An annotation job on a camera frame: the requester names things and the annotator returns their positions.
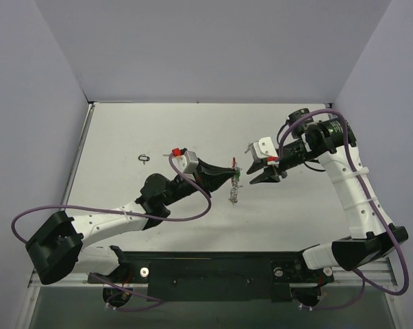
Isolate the red-handled metal keyring holder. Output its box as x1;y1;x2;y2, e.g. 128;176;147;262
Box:
228;157;242;206

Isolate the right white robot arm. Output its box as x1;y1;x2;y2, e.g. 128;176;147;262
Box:
247;108;408;280

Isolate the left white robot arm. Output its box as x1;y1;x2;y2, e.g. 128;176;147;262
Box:
25;160;237;284

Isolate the key with large black tag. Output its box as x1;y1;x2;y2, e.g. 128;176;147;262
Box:
138;154;150;165

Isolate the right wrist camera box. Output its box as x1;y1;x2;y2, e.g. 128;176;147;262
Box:
248;136;278;163

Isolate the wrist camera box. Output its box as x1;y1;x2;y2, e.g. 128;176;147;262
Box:
171;148;199;175
248;136;278;163

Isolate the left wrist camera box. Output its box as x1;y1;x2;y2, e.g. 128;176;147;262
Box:
171;148;199;175

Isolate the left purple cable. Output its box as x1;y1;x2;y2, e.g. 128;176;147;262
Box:
11;154;212;312

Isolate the purple cable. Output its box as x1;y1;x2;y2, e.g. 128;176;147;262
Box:
276;110;410;312
11;154;212;312

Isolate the aluminium frame rail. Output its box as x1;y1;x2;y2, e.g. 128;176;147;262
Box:
358;258;397;286

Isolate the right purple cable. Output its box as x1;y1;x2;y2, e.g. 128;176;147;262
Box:
276;110;410;312

